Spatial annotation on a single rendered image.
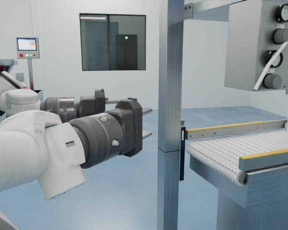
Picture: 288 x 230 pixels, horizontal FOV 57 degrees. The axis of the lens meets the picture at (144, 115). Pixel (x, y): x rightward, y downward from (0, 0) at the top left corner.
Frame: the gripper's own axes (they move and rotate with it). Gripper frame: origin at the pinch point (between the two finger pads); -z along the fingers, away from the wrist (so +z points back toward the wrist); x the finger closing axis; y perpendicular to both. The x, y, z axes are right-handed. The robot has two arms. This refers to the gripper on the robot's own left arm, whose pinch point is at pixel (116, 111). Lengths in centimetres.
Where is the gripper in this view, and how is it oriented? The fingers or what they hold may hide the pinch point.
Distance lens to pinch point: 73.7
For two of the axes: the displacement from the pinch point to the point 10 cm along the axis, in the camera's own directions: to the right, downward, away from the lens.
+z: -9.7, 0.5, -2.2
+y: 2.3, 2.2, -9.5
